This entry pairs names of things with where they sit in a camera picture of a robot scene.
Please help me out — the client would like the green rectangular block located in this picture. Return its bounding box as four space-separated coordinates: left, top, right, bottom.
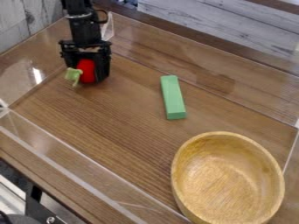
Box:
160 75 187 120

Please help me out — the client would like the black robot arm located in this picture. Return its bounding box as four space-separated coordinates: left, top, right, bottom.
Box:
59 0 112 87

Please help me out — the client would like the red plush strawberry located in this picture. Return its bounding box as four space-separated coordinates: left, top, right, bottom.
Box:
66 59 96 87

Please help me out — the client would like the wooden bowl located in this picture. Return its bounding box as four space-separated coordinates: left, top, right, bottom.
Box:
171 131 286 224

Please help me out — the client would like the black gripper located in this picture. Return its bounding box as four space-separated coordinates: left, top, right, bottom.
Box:
59 16 111 83

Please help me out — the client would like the black cable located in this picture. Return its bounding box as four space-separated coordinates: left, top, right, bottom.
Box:
0 209 16 224

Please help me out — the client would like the clear acrylic tray wall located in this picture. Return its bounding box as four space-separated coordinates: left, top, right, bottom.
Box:
0 16 299 224

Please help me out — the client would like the black table leg bracket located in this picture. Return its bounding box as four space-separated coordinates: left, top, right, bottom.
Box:
24 185 67 224

